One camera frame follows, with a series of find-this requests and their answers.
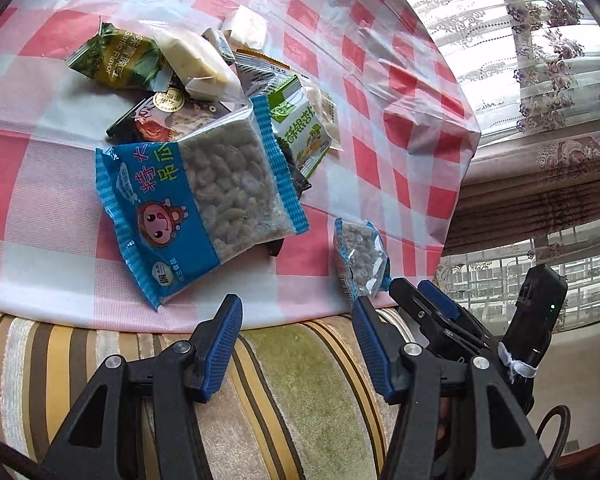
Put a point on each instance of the clear cream cake packet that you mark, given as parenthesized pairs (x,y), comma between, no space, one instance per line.
(195,60)

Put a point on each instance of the pinkish floral curtain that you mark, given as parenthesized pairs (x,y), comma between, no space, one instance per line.
(530,185)

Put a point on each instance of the small blue puffed snack packet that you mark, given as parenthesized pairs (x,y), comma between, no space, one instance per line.
(362,255)

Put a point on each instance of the small black white candy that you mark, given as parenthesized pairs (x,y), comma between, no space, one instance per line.
(217,44)

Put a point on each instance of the striped plush blanket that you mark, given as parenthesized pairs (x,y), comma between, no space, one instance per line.
(290,410)

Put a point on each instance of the red white checkered tablecloth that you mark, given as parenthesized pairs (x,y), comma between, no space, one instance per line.
(55,200)

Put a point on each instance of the dark green snack packet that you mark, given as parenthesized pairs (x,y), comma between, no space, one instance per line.
(115,60)

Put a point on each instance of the white lace curtain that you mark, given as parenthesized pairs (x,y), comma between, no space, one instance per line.
(530,60)

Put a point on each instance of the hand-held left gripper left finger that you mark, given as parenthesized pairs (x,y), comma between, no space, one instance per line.
(220,345)

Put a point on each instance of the small cream white packet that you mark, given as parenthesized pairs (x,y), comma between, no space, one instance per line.
(245,30)

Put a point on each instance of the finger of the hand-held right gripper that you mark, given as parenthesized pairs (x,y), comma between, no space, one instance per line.
(437,294)
(412,302)

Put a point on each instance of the orange white snack packet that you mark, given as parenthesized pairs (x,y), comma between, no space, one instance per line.
(265,72)

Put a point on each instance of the large blue puffed snack packet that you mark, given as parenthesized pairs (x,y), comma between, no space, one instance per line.
(205,200)

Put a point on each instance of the black packet gold seal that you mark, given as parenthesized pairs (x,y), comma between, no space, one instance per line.
(165,115)

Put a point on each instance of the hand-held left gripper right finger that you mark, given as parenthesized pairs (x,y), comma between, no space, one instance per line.
(375,355)

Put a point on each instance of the green white snack packet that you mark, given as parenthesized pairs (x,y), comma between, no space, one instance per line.
(300,130)

